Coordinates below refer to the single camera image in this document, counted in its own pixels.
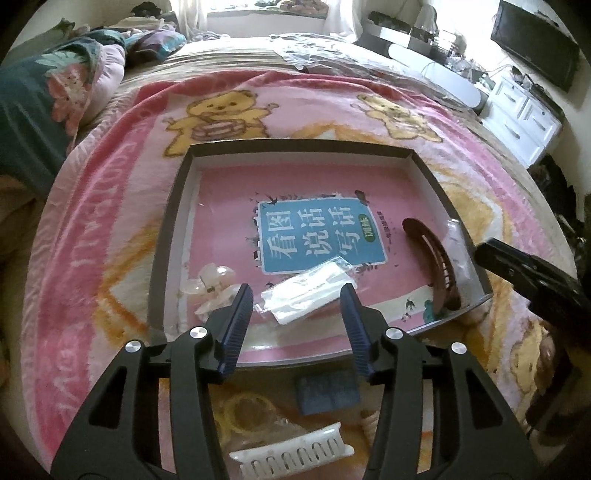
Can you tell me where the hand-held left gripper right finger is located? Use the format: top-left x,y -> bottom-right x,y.
339,283 -> 541,480

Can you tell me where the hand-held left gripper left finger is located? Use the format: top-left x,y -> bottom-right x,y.
50,282 -> 254,480

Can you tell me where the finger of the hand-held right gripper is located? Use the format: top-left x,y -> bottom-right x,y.
475,239 -> 581,302

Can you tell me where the small blue plastic box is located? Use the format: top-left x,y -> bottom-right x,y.
295,371 -> 361,416

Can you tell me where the bag of yellow hair ties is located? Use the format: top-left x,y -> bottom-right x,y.
215,392 -> 296,444

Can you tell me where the dark-rimmed shallow cardboard box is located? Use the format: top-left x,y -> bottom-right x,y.
148,138 -> 494,367

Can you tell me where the white comb hair clip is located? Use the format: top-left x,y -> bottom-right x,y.
229,422 -> 354,478

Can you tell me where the clear hair claw clip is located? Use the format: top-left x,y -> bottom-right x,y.
187,264 -> 236,319

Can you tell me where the small clear plastic bag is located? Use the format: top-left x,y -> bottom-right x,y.
443,219 -> 481,296

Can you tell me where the white plastic packet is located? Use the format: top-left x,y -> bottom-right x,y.
261,258 -> 358,326

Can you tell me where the brown hair clip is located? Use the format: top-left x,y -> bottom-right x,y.
402,218 -> 462,315

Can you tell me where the pile of dark clothes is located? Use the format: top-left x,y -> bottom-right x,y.
529,157 -> 591,259

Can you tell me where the pink book with blue label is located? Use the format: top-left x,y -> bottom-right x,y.
178,161 -> 467,365

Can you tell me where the white drawer cabinet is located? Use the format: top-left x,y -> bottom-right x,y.
482,76 -> 564,167

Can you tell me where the pink printed bear blanket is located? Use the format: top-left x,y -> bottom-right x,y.
23,71 -> 578,480

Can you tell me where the white bed footboard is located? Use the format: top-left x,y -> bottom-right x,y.
388,44 -> 488,114

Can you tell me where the black television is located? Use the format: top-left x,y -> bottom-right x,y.
490,0 -> 580,93

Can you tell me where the metal shelf with clutter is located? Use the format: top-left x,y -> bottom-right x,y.
367,11 -> 437,49

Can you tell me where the clear plastic sheet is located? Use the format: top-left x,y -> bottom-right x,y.
277,44 -> 407,75

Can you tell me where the purple pillow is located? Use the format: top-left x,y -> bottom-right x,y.
127,30 -> 185,68

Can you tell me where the teal floral quilt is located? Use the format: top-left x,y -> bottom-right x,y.
0,32 -> 127,181

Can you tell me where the white curtain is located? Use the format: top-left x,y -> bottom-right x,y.
171,0 -> 208,38

